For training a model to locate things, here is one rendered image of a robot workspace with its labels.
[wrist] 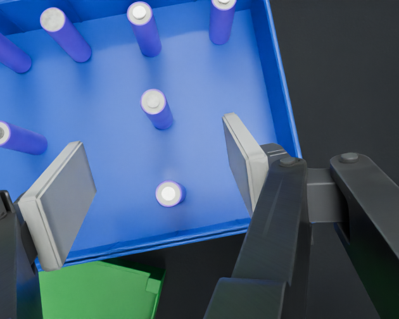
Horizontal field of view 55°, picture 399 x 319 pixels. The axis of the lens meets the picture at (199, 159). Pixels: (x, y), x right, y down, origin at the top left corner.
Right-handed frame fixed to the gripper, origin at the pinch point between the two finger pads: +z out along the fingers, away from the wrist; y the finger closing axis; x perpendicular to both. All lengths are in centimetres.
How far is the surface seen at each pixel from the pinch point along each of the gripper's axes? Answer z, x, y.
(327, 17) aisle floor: 53, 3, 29
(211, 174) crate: 13.4, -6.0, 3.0
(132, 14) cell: 12.5, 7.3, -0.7
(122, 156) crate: 14.5, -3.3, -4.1
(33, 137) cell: 13.0, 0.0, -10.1
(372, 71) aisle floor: 49, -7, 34
